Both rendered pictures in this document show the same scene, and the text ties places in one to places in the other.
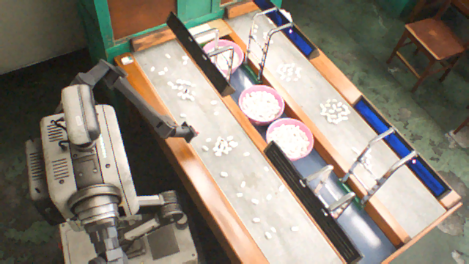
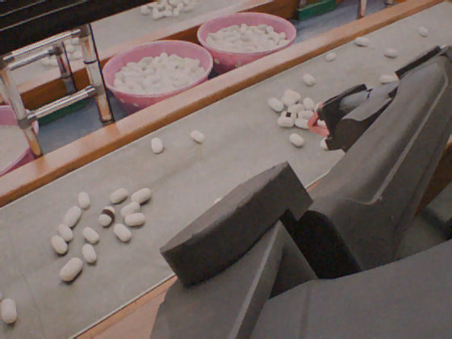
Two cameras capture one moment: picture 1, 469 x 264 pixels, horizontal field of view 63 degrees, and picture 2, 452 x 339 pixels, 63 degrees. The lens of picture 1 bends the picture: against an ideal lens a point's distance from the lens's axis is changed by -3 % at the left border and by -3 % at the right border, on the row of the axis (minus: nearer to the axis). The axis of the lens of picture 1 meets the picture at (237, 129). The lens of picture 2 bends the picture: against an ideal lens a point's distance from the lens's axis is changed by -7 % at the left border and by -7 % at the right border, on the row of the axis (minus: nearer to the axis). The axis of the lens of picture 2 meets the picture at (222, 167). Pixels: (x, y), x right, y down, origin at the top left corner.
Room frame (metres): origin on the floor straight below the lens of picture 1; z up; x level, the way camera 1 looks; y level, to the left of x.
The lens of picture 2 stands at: (1.24, 0.72, 1.22)
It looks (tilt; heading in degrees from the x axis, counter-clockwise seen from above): 43 degrees down; 276
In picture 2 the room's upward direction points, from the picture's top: 3 degrees counter-clockwise
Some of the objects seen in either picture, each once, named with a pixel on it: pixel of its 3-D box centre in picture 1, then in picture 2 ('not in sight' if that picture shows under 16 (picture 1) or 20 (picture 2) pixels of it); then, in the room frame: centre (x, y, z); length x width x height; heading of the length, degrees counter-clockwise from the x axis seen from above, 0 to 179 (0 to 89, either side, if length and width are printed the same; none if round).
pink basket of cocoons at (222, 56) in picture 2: (288, 141); (246, 46); (1.25, -0.30, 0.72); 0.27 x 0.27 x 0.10
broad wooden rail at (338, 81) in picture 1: (343, 97); not in sight; (1.70, -0.63, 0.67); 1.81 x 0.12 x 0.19; 41
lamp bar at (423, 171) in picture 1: (400, 143); not in sight; (1.12, -0.78, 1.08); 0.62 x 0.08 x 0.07; 41
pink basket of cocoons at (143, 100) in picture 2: (260, 107); (159, 81); (1.46, -0.11, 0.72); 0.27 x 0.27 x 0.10
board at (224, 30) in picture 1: (205, 33); not in sight; (1.96, 0.32, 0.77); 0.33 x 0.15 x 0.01; 131
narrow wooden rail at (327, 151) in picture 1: (297, 117); (180, 44); (1.45, -0.34, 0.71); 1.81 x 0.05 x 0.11; 41
